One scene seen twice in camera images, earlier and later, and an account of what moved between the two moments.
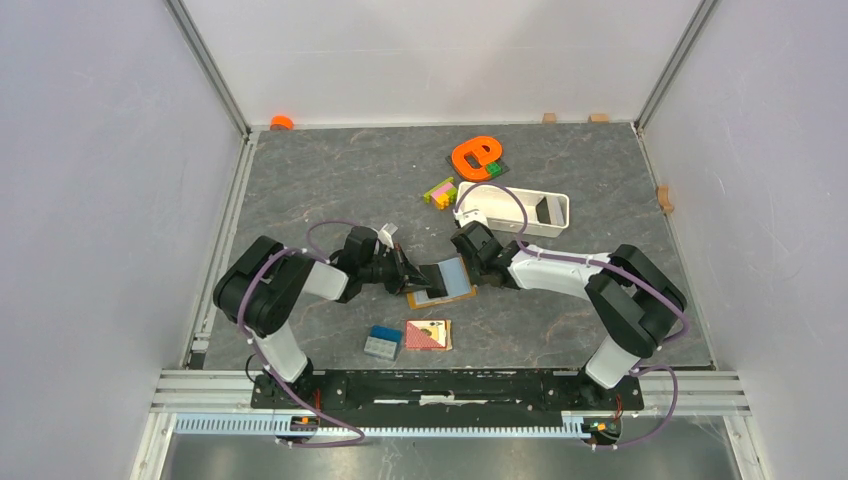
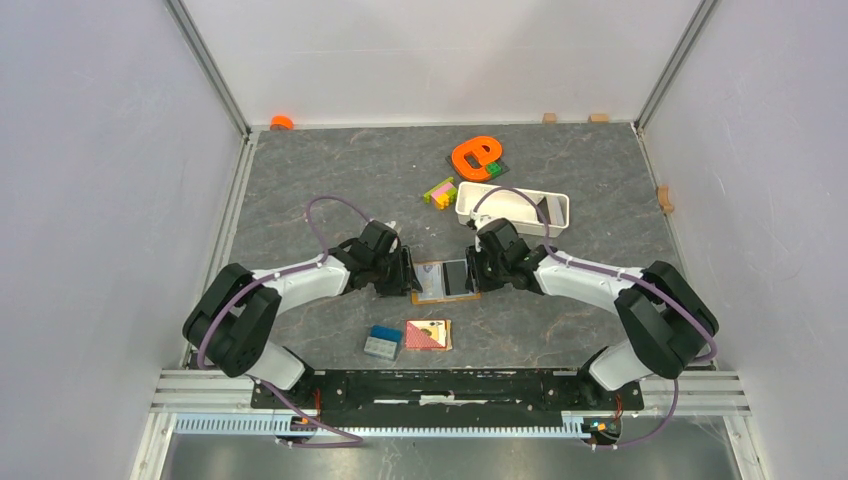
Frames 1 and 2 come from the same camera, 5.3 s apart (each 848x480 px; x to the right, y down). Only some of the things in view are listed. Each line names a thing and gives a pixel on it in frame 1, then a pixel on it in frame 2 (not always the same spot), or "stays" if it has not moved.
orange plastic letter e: (487, 149) stays
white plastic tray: (547, 211) stays
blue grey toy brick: (383, 342) stays
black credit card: (434, 275) → (455, 277)
